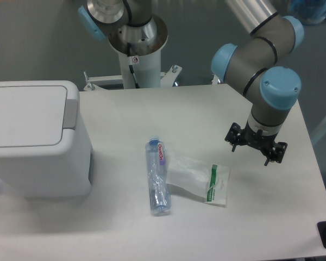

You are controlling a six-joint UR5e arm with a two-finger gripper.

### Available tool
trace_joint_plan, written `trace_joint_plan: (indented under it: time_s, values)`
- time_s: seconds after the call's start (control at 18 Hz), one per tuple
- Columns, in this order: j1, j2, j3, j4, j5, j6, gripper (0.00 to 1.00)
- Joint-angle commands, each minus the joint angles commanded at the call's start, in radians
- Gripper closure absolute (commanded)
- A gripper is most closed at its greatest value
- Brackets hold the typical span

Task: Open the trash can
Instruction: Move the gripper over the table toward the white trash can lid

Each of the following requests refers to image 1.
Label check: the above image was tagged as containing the crushed clear plastic bottle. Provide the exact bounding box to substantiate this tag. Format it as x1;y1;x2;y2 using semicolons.
145;136;171;216

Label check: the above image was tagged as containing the white frame at right edge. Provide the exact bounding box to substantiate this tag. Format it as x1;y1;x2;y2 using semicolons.
311;116;326;146

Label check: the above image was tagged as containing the black cable on pedestal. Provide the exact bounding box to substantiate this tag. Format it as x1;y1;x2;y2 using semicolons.
126;42;140;89

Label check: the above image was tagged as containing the silver robot base joint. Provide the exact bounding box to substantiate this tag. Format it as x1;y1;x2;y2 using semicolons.
78;1;168;57

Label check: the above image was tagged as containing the white green plastic package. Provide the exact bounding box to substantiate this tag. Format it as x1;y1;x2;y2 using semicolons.
166;156;230;207

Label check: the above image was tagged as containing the white metal mounting frame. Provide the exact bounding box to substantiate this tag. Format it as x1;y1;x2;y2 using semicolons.
83;64;223;92

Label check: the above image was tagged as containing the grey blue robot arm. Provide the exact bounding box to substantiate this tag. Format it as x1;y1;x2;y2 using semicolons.
211;1;304;164

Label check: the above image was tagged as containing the white plastic trash can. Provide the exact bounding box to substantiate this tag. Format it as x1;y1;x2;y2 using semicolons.
0;80;93;198

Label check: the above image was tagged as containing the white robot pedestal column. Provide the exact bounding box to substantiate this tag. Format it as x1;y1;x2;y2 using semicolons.
118;51;161;85

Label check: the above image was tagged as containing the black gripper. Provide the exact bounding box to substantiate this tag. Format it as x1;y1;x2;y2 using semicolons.
225;122;287;166

